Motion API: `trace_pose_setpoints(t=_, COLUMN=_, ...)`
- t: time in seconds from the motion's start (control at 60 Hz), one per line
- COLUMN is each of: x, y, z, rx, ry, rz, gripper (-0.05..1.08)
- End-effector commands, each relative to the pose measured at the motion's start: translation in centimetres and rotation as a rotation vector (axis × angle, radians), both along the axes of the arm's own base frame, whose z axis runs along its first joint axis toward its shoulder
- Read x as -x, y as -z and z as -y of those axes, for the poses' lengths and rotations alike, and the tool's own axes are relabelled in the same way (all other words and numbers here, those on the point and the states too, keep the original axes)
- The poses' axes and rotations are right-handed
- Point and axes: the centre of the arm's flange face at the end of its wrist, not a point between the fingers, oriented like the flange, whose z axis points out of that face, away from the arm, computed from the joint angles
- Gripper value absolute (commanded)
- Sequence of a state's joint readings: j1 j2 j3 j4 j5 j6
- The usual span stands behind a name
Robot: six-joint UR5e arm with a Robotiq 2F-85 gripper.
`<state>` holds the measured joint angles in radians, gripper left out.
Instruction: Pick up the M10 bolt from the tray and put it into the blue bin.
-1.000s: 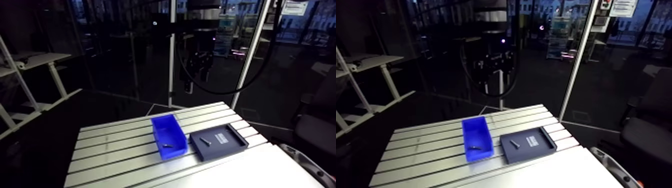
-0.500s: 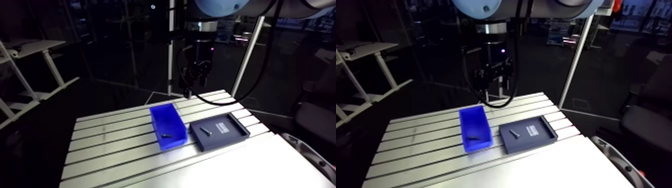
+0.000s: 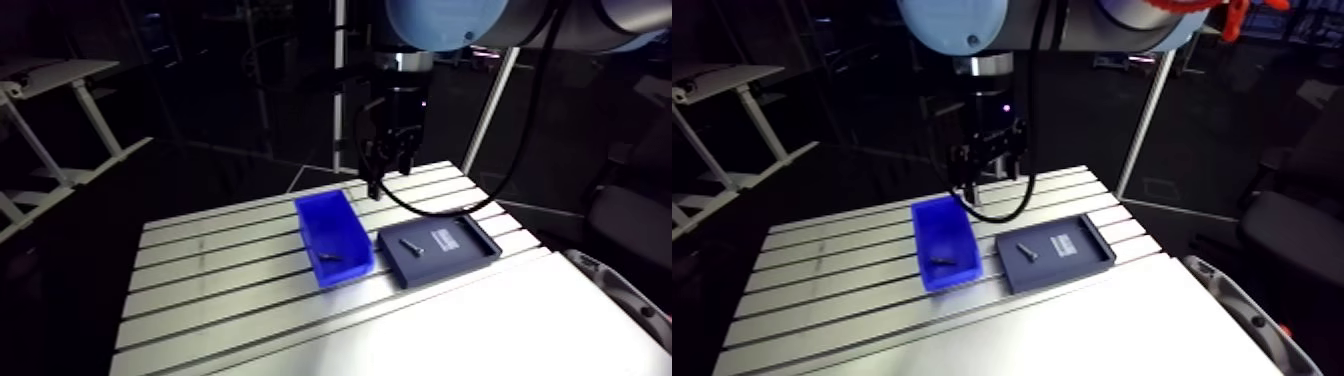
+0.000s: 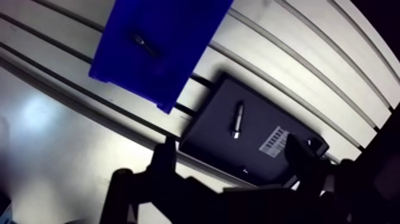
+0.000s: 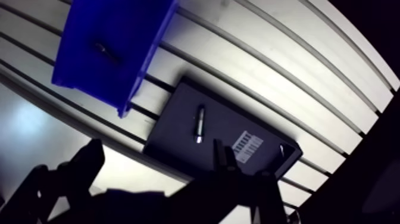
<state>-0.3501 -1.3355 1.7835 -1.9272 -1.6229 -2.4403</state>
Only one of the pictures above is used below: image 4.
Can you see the dark blue-grey tray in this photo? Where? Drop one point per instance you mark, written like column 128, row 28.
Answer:
column 218, row 150

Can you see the blue bin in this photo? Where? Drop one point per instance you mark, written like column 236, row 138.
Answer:
column 175, row 62

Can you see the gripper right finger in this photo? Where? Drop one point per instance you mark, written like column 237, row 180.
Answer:
column 303, row 169

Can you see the steel bolt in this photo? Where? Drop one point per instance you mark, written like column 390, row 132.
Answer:
column 144, row 45
column 238, row 119

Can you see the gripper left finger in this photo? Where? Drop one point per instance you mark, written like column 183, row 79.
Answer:
column 162, row 187

